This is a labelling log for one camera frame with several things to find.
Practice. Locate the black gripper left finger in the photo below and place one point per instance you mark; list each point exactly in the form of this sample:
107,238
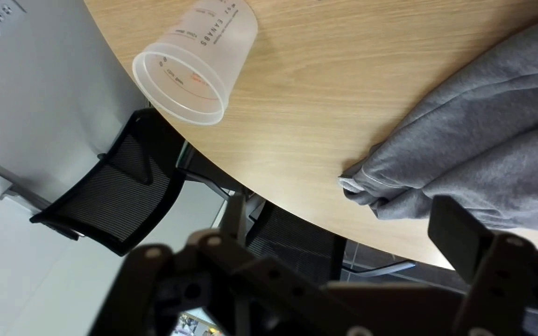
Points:
234,217

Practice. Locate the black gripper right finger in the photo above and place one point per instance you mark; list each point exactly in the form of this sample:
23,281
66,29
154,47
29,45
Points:
457,232

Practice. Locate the translucent plastic measuring cup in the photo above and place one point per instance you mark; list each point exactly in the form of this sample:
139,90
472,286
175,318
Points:
197,58

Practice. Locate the grey hooded sweatshirt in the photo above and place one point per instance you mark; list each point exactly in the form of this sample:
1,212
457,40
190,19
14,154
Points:
494,137

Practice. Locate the black mesh office chair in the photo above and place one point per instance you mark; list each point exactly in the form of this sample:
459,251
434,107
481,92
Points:
121,193

